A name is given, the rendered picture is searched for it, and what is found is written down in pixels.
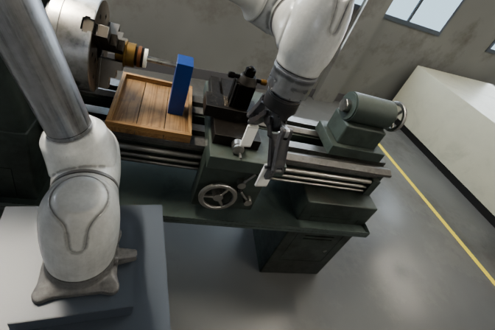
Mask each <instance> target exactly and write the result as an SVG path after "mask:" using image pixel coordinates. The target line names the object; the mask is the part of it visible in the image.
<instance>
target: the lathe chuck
mask: <svg viewBox="0 0 495 330"><path fill-rule="evenodd" d="M86 17H88V18H90V19H91V20H92V21H95V24H100V25H103V26H107V25H108V22H109V20H110V12H109V7H108V3H107V2H106V0H65V1H64V3H63V6H62V9H61V11H60V17H59V20H58V24H57V33H56V36H57V39H58V42H59V44H60V47H61V49H62V51H63V54H64V56H65V58H66V61H67V63H68V65H69V68H70V70H71V73H72V75H73V78H74V79H75V80H77V81H78V82H80V84H79V85H77V87H78V89H79V90H82V91H89V92H95V88H96V73H97V64H98V60H97V56H98V57H100V56H103V57H107V56H108V51H105V50H101V49H98V48H97V45H96V41H95V40H94V36H93V33H92V32H91V31H87V32H83V30H82V29H81V28H82V25H83V19H84V18H86Z"/></svg>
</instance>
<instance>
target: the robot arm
mask: <svg viewBox="0 0 495 330"><path fill-rule="evenodd" d="M229 1H231V2H233V3H234V4H236V5H237V6H239V7H240V8H241V10H242V12H243V16H244V18H245V20H246V21H249V22H250V23H252V24H253V25H255V26H256V27H258V28H259V29H260V30H262V31H263V32H265V33H266V34H268V35H272V36H273V37H274V38H275V41H276V46H277V47H278V55H277V58H276V59H275V62H274V65H273V68H272V70H271V72H270V76H269V77H268V79H267V84H268V89H267V91H266V94H262V95H261V97H260V99H259V101H258V102H257V103H256V104H255V105H254V106H253V107H252V108H251V109H250V110H249V111H248V113H247V117H248V118H249V119H248V121H247V123H248V125H247V128H246V130H245V133H244V135H243V137H242V140H241V143H240V147H250V146H251V144H252V143H253V140H254V138H255V136H256V133H257V131H258V128H259V126H258V125H256V124H259V125H260V124H261V123H262V122H264V123H265V124H266V126H267V136H268V137H269V147H268V158H267V164H264V166H263V168H262V170H261V172H260V174H259V176H258V178H257V180H256V182H255V184H254V185H255V186H267V184H268V183H269V181H270V180H271V179H272V177H273V176H274V174H275V173H283V172H284V167H285V163H286V159H287V152H288V148H289V141H290V139H291V137H292V134H293V129H290V128H288V127H287V120H288V118H289V117H291V116H293V115H295V113H296V111H297V109H298V107H299V105H300V103H301V102H302V101H304V100H306V99H307V97H308V95H309V94H310V92H311V90H312V88H313V86H314V84H315V83H316V82H317V78H318V77H319V75H320V73H321V72H322V70H324V68H325V67H327V65H328V64H329V63H330V61H331V59H332V58H333V56H334V55H335V53H336V51H337V50H338V48H339V46H340V44H341V42H342V40H343V37H344V35H345V33H346V30H347V28H348V25H349V22H350V20H351V16H352V12H353V9H354V1H355V0H229ZM0 55H1V58H2V60H3V61H4V63H5V65H6V66H7V68H8V69H9V71H10V73H11V75H12V76H13V79H14V80H15V82H16V84H17V85H18V87H19V89H20V90H21V93H22V94H23V95H24V98H25V99H26V101H27V103H28V104H29V106H30V108H31V109H32V112H33V113H34V114H35V117H36V118H37V120H38V122H39V123H40V125H41V127H42V128H43V132H42V135H41V137H40V140H39V147H40V149H41V152H42V155H43V159H44V161H45V164H46V168H47V172H48V175H49V177H50V187H49V190H48V192H47V193H46V194H45V195H44V197H43V199H42V201H41V203H40V205H39V208H38V213H37V235H38V244H39V248H40V252H41V257H42V259H43V262H42V265H41V271H40V275H39V278H38V283H37V285H36V287H35V289H34V290H33V292H32V294H31V299H32V302H33V303H35V304H41V303H45V302H47V301H50V300H54V299H60V298H72V297H79V296H85V295H97V294H103V295H115V294H116V293H117V292H118V291H119V281H118V278H117V267H118V265H119V264H124V263H128V262H131V261H135V260H136V259H137V258H136V256H137V250H136V249H128V248H120V247H119V240H120V239H121V236H122V231H121V230H120V205H119V184H120V177H121V155H120V148H119V143H118V141H117V139H116V137H115V135H114V134H113V133H112V132H111V131H110V130H109V129H108V128H107V127H106V125H105V123H104V122H103V121H102V120H101V119H98V118H97V117H95V116H91V115H89V114H88V111H87V109H86V106H85V104H84V102H83V98H82V97H81V95H80V92H79V89H78V87H77V84H76V82H75V80H74V78H73V75H72V73H71V70H70V68H69V65H68V63H67V61H66V58H65V56H64V54H63V51H62V49H61V47H60V44H59V42H58V39H57V36H56V34H55V31H54V30H53V27H52V25H51V22H50V20H49V17H48V15H47V13H46V10H45V8H44V6H43V3H42V1H41V0H0ZM272 132H278V134H273V133H272Z"/></svg>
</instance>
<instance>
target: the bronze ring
mask: <svg viewBox="0 0 495 330"><path fill-rule="evenodd" d="M144 50H145V47H143V46H138V44H137V43H131V42H129V41H128V40H126V42H125V45H124V51H123V55H121V54H117V53H115V60H117V61H121V62H122V65H123V66H124V67H125V66H129V67H133V68H134V66H136V67H138V68H142V61H143V56H144Z"/></svg>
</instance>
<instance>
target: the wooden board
mask: <svg viewBox="0 0 495 330"><path fill-rule="evenodd" d="M146 83H147V84H146ZM145 86H146V87H145ZM171 89H172V82H170V81H166V80H160V79H155V78H152V77H146V76H142V75H138V74H132V73H129V72H125V71H123V74H122V77H121V79H120V82H119V85H118V88H117V90H116V93H115V96H114V98H113V101H112V103H111V106H110V109H109V111H108V114H107V117H106V120H105V125H106V127H107V128H108V129H109V130H110V131H115V132H120V133H129V134H134V133H135V135H139V136H147V137H153V138H161V139H166V140H171V141H179V142H184V143H190V141H191V137H192V86H189V90H188V94H187V98H186V103H185V106H184V110H183V115H182V116H180V115H175V114H171V113H167V112H168V105H169V97H170V93H171ZM168 93H169V95H168ZM167 99H168V101H167ZM166 105H167V106H166ZM165 117H166V119H165ZM137 120H138V121H137ZM136 123H137V124H136ZM164 123H165V125H164ZM163 135H164V137H163Z"/></svg>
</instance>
